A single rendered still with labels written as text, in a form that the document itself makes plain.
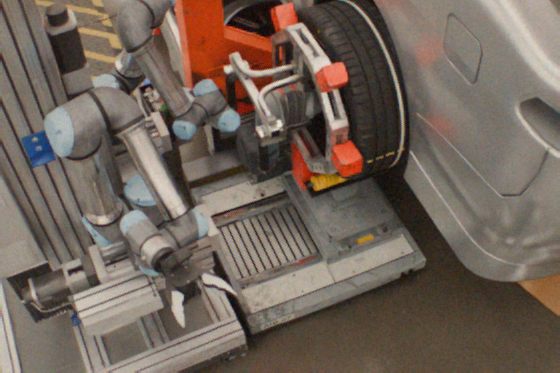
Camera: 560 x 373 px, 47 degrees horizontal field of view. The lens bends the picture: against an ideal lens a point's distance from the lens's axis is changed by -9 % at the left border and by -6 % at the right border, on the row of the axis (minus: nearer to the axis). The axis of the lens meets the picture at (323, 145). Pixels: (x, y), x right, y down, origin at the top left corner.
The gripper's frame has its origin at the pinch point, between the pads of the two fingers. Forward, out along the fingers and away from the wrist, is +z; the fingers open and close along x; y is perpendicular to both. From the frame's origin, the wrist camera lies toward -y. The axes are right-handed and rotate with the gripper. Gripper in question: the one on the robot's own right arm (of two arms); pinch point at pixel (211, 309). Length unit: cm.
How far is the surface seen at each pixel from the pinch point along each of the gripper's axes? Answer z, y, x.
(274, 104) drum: -68, 23, -77
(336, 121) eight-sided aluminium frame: -43, 15, -82
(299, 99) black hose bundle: -54, 10, -75
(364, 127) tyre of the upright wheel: -35, 15, -88
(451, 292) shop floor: 1, 107, -130
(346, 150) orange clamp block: -37, 24, -83
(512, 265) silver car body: 31, 22, -88
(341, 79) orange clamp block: -45, -1, -83
